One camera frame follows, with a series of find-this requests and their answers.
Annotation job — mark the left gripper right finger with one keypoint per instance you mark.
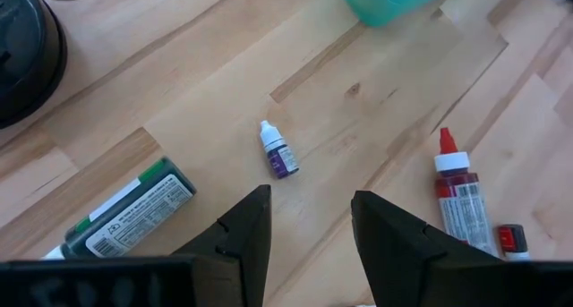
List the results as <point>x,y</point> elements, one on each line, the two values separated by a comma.
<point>394,253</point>

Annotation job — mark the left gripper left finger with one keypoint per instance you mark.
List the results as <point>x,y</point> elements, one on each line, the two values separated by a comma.
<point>242,244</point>

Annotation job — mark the large red bottle red cap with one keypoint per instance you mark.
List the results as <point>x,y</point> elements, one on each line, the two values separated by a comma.
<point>456,195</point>

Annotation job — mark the small purple dropper bottle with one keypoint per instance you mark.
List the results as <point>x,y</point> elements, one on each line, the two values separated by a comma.
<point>282,161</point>

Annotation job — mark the large green food coloring bottle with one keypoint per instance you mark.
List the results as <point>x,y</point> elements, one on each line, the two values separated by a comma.
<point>134,208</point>

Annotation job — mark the small black label dropper bottle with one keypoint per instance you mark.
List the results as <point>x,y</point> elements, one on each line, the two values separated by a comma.
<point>510,237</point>

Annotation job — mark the teal translucent plastic bin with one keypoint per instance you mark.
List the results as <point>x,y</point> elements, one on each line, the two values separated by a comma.
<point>385,5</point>

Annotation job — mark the black desk lamp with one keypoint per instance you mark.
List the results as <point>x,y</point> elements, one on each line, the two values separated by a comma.
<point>27,52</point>

